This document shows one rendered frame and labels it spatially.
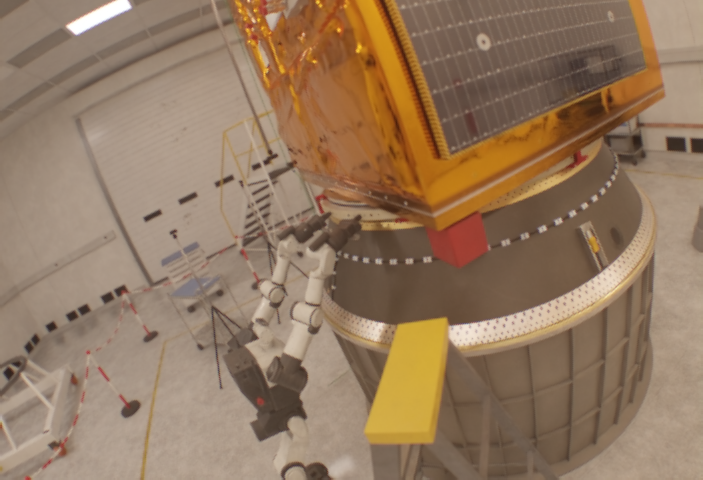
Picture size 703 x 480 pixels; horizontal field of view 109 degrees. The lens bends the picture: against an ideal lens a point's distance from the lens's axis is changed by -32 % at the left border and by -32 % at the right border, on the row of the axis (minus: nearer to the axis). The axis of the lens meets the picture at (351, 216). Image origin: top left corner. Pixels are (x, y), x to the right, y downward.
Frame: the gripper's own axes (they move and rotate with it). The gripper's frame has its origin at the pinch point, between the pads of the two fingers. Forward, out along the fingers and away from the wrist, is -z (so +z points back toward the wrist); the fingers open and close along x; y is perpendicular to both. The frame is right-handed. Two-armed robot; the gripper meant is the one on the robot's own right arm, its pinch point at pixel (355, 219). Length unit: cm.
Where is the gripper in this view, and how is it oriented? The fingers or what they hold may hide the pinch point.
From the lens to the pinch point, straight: 162.6
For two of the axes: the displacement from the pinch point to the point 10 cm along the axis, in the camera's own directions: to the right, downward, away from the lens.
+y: -4.6, -8.0, -3.8
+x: 6.4, -0.1, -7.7
